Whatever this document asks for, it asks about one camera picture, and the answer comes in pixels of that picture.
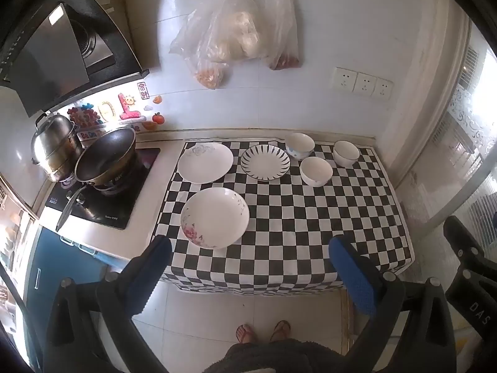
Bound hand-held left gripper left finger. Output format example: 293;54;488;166
46;235;173;373

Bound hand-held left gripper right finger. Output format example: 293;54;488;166
328;235;457;373

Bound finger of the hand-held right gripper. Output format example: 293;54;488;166
443;215;486;276

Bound white bowl dark rim line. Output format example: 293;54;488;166
333;140;360;168

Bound white bowl blue pattern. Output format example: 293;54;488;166
285;132;315;161

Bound black gas stove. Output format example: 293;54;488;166
44;148;162;231

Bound black white checkered cloth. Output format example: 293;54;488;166
151;138;415;296

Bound white plate pink flower print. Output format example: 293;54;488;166
180;187;250;250

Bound person's right foot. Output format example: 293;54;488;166
270;320;292;343

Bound person's foot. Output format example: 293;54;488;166
236;323;256;344
270;320;292;343

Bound blue kitchen cabinet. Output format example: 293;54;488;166
11;225;129;343

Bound person's left foot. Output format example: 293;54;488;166
236;323;256;344

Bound plain white bowl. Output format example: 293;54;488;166
299;156;334;187

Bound dark fleece clothing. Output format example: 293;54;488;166
202;338;335;373

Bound frosted glass door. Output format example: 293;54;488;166
396;19;497;242

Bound white plate grey floral print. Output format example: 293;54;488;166
177;142;234;184

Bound white plate black striped rim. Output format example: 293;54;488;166
240;145;292;181

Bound stainless steel pot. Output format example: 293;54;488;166
31;113;84;183

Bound plastic bag orange contents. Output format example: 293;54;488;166
170;8;230;91

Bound black range hood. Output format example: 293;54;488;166
0;0;150;117

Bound plastic bag of white buns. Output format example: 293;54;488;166
210;0;262;62

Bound plastic bag red contents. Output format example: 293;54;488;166
264;0;300;71

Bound dark wok with handle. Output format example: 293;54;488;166
55;126;137;232

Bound colourful wall stickers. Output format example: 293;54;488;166
68;81;164;140

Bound white wall socket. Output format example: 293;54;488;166
353;72;377;96
331;67;358;93
372;79;394;99

